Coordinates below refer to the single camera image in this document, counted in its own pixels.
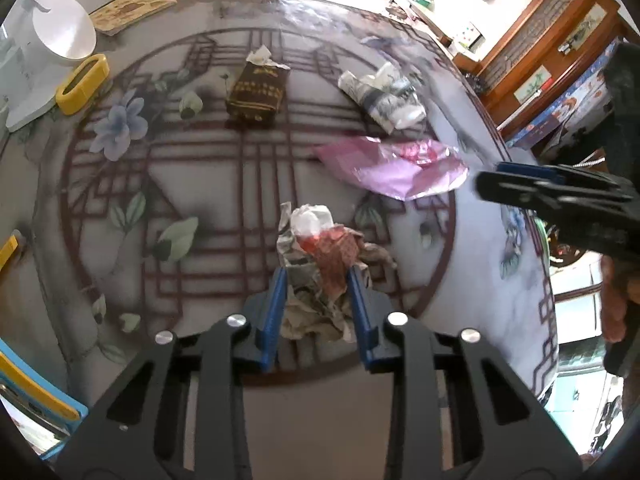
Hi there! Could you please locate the colourful printed cardboard box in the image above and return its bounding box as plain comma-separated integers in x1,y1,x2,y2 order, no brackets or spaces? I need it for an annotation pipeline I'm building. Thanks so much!
506,37,623,148

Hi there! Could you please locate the pink foil snack bag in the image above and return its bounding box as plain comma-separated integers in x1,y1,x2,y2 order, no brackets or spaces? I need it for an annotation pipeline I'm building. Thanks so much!
314,136,469,202

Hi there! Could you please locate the crumpled grey white wrapper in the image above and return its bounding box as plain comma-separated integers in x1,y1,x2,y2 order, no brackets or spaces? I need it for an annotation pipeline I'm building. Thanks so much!
337,62,426,134

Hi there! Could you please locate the patterned tablecloth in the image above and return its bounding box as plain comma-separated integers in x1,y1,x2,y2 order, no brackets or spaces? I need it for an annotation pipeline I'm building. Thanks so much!
1,0,558,403

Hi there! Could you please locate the blue yellow box edge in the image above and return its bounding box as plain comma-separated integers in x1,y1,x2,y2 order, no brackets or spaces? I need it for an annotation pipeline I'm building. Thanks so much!
0,340,89,460

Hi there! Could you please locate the red brown paper wad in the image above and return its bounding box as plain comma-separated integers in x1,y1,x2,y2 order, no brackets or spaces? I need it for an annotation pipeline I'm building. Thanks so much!
276,202,396,344

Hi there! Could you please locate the yellow rectangular holder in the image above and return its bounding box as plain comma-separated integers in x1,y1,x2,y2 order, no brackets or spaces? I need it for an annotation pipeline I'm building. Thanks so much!
54,53,111,116

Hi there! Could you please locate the right hand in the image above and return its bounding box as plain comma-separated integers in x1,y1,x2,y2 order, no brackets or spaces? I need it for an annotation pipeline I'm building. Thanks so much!
600,256,639,344

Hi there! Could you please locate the wooden cabinet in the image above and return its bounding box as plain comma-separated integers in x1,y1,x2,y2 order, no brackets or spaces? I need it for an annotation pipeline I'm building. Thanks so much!
454,0,639,138

